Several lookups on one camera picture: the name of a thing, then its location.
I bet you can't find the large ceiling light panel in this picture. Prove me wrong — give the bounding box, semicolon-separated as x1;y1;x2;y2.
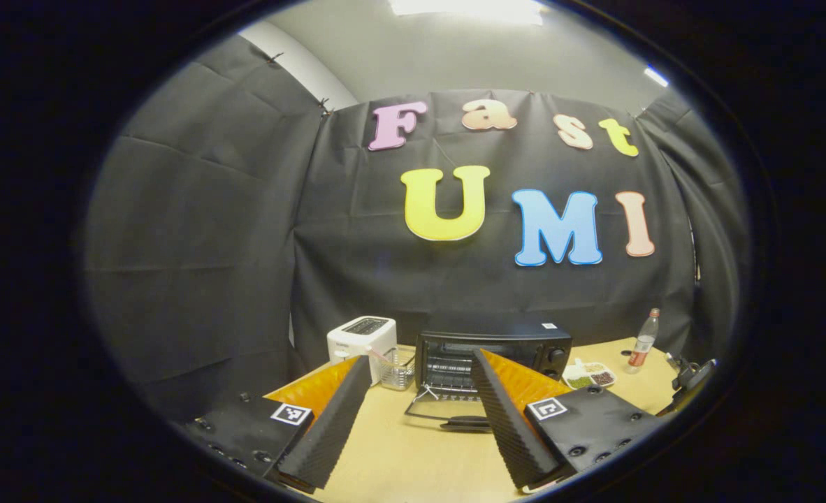
389;0;546;25

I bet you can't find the black backdrop cloth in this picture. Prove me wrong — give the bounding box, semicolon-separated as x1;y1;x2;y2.
85;35;749;420

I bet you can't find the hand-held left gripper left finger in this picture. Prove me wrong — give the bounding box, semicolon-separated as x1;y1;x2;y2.
182;354;373;493

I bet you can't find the black electric oven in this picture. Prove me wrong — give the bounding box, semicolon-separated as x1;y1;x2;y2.
405;330;573;432

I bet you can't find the white divided bean dish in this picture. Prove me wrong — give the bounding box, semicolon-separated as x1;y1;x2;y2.
563;358;618;391

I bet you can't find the clear plastic water bottle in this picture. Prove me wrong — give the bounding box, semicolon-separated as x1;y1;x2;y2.
626;308;661;374

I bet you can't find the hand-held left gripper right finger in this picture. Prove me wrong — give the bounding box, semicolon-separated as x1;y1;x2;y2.
470;348;676;490

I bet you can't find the white toaster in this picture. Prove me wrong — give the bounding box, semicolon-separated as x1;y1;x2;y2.
326;316;398;384

